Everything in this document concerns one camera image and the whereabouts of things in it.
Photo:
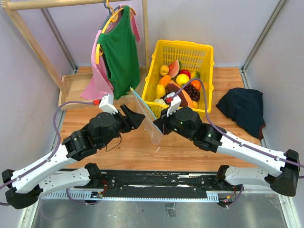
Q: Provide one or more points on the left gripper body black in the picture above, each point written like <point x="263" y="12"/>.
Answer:
<point x="121" y="124"/>

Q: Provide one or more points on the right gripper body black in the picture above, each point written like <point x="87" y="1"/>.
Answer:
<point x="169" y="123"/>

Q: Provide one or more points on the clear zip top bag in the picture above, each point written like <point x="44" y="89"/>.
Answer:
<point x="155" y="134"/>

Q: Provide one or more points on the papaya slice toy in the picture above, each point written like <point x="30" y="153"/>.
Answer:
<point x="186" y="101"/>

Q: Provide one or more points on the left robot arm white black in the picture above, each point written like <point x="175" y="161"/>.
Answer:
<point x="39" y="179"/>

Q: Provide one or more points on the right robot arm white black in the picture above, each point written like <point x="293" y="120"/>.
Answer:
<point x="274" y="169"/>

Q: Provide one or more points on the green tank top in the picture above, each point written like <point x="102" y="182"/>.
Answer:
<point x="120" y="53"/>

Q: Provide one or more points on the cauliflower toy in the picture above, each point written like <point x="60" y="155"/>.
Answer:
<point x="160" y="101"/>

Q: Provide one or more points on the yellow lemon toy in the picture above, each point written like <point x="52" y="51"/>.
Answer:
<point x="160" y="91"/>

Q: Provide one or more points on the orange mango toy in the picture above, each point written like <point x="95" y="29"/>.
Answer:
<point x="164" y="81"/>

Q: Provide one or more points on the pink shirt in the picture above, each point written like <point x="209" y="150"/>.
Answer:
<point x="99" y="84"/>

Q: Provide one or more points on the yellow apple toy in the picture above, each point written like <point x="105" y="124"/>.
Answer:
<point x="181" y="79"/>

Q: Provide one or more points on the orange fruit toy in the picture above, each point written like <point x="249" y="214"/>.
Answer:
<point x="196" y="84"/>

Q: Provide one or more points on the yellow peach toy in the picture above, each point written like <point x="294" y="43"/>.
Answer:
<point x="163" y="71"/>

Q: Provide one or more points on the red apple toy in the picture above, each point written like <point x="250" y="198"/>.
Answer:
<point x="186" y="72"/>

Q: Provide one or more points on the green red mango toy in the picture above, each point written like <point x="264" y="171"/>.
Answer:
<point x="195" y="74"/>

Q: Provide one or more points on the watermelon slice toy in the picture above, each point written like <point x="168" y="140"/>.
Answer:
<point x="174" y="68"/>

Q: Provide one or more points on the wooden clothes rack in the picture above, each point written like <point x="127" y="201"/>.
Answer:
<point x="23" y="77"/>

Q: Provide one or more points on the yellow plastic basket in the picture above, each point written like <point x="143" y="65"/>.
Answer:
<point x="193" y="56"/>

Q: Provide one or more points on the yellow clothes hanger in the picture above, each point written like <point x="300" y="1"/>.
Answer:
<point x="110" y="23"/>

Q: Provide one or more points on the dark navy cloth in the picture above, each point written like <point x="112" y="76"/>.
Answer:
<point x="246" y="108"/>

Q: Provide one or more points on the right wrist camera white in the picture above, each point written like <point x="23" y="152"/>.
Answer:
<point x="173" y="101"/>

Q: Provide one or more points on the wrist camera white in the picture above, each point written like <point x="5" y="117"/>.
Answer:
<point x="106" y="104"/>
<point x="173" y="101"/>

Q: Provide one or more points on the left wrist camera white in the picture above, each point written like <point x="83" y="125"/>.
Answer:
<point x="106" y="104"/>

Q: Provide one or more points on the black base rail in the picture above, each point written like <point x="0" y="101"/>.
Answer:
<point x="160" y="185"/>

